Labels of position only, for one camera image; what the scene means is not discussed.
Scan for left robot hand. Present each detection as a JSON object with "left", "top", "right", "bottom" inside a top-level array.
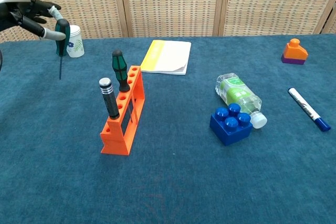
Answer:
[{"left": 0, "top": 0, "right": 66, "bottom": 41}]

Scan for teal handled screwdriver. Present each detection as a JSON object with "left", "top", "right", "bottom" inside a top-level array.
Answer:
[{"left": 54, "top": 18, "right": 71, "bottom": 80}]

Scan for green black striped screwdriver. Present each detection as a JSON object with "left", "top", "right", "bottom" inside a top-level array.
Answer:
[{"left": 111, "top": 49, "right": 133, "bottom": 124}]

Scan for black silver knurled screwdriver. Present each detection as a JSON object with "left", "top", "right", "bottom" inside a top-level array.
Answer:
[{"left": 98, "top": 77, "right": 121, "bottom": 120}]

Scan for orange screwdriver rack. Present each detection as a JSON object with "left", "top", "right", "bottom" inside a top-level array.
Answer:
[{"left": 100, "top": 65, "right": 145, "bottom": 155}]

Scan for white paper cup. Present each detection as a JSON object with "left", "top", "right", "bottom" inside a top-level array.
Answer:
[{"left": 67, "top": 25, "right": 86, "bottom": 58}]

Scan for woven bamboo folding screen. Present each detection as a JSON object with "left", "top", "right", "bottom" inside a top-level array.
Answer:
[{"left": 0, "top": 0, "right": 336, "bottom": 44}]

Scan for yellow white notepad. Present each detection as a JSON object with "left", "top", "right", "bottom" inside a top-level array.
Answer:
[{"left": 139, "top": 39, "right": 192, "bottom": 76}]

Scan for clear bottle green label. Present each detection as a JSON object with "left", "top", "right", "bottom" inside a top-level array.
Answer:
[{"left": 215, "top": 72, "right": 268, "bottom": 130}]

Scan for blue felt table mat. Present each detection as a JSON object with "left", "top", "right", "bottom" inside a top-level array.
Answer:
[{"left": 0, "top": 33, "right": 336, "bottom": 224}]

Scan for blue toy brick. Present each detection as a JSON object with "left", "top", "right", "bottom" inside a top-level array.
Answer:
[{"left": 209, "top": 103, "right": 254, "bottom": 146}]

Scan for orange purple toy block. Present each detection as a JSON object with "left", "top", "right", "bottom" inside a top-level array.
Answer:
[{"left": 281, "top": 38, "right": 309, "bottom": 65}]

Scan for white marker blue cap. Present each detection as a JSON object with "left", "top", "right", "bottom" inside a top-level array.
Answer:
[{"left": 288, "top": 87, "right": 331, "bottom": 132}]

